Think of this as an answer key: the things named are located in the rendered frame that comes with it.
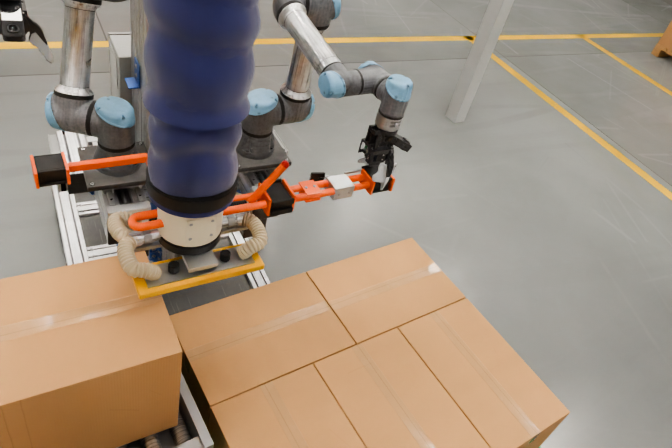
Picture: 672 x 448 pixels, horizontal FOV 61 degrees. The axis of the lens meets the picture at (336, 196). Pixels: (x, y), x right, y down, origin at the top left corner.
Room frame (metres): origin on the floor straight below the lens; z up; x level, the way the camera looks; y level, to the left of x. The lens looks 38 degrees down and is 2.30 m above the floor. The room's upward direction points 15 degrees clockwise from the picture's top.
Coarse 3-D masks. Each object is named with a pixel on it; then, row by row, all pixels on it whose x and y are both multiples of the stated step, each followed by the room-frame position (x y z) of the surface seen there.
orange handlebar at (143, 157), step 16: (96, 160) 1.18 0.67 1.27; (112, 160) 1.20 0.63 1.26; (128, 160) 1.22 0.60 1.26; (144, 160) 1.25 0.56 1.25; (352, 176) 1.43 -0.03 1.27; (304, 192) 1.31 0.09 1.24; (320, 192) 1.30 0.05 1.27; (240, 208) 1.15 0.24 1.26; (256, 208) 1.18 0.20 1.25; (144, 224) 0.99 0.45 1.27; (160, 224) 1.01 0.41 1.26
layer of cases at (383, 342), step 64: (384, 256) 1.89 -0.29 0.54; (192, 320) 1.28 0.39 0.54; (256, 320) 1.36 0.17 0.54; (320, 320) 1.44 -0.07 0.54; (384, 320) 1.52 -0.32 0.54; (448, 320) 1.62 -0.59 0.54; (192, 384) 1.08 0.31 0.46; (256, 384) 1.09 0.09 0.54; (320, 384) 1.16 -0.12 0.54; (384, 384) 1.23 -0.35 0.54; (448, 384) 1.31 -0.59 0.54; (512, 384) 1.38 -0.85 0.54
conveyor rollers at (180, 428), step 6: (180, 414) 0.92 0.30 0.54; (180, 420) 0.90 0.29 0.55; (180, 426) 0.88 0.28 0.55; (174, 432) 0.86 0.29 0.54; (180, 432) 0.86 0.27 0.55; (186, 432) 0.87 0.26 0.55; (144, 438) 0.82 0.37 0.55; (150, 438) 0.82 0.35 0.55; (156, 438) 0.83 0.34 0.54; (174, 438) 0.85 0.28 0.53; (180, 438) 0.84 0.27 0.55; (186, 438) 0.85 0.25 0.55; (144, 444) 0.80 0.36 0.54; (150, 444) 0.80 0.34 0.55; (156, 444) 0.81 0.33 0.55
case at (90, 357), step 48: (0, 288) 0.92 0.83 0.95; (48, 288) 0.96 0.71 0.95; (96, 288) 1.00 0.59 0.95; (0, 336) 0.78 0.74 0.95; (48, 336) 0.82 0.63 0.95; (96, 336) 0.85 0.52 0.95; (144, 336) 0.89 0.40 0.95; (0, 384) 0.66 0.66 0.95; (48, 384) 0.69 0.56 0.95; (96, 384) 0.74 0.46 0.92; (144, 384) 0.82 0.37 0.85; (0, 432) 0.60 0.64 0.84; (48, 432) 0.66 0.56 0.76; (96, 432) 0.73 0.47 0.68; (144, 432) 0.82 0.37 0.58
